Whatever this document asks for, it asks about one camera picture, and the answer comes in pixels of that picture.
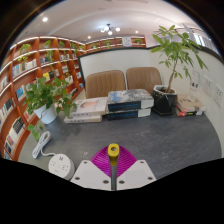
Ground white sheer curtain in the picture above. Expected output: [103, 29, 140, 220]
[182, 23, 219, 54]

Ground wooden shelf unit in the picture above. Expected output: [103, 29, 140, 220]
[0, 34, 147, 162]

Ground thick white book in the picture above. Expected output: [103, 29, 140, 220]
[63, 113, 103, 124]

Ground yellow charger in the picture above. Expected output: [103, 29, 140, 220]
[107, 143, 121, 168]

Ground red and white book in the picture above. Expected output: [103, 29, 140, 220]
[174, 106, 204, 118]

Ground round white power strip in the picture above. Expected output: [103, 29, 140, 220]
[48, 153, 76, 181]

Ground dark book with marbled cover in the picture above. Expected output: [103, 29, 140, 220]
[106, 88, 155, 113]

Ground recessed ceiling lights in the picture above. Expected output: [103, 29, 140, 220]
[41, 16, 93, 40]

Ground tan flat book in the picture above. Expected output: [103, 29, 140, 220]
[175, 94, 207, 113]

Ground dark blue spined book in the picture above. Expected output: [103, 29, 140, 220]
[105, 108, 152, 121]

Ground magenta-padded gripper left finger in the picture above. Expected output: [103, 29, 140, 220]
[70, 146, 113, 192]

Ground tan padded chair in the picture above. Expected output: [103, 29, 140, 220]
[125, 66, 163, 94]
[85, 69, 127, 99]

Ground clear sign holder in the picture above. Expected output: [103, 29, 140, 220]
[189, 70, 201, 101]

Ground tall plant in black pot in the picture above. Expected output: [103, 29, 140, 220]
[150, 24, 209, 116]

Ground white book with picture cover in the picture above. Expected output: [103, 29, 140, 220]
[69, 96, 109, 118]

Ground cluster ceiling lamp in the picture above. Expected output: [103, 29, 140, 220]
[99, 23, 122, 37]

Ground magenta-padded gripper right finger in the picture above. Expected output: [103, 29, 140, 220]
[115, 146, 158, 191]

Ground white wall socket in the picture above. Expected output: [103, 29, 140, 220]
[213, 83, 224, 108]
[203, 75, 214, 96]

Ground leafy plant in white pot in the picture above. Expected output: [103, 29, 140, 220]
[22, 76, 78, 141]

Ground white coiled power cable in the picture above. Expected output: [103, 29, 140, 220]
[31, 130, 56, 160]

